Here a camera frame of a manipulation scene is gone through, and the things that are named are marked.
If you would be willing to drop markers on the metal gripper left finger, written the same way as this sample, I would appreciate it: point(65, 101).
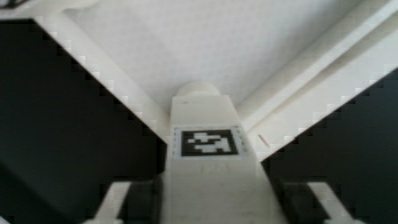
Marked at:
point(129, 204)

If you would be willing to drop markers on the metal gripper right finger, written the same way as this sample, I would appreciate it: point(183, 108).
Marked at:
point(311, 204)

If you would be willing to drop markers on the white leg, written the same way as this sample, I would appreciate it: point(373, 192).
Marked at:
point(217, 191)

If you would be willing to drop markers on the white desk top tray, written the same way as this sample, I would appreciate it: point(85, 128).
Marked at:
point(252, 44)

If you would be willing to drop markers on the white front guide rail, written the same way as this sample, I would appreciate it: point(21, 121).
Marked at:
point(359, 68)

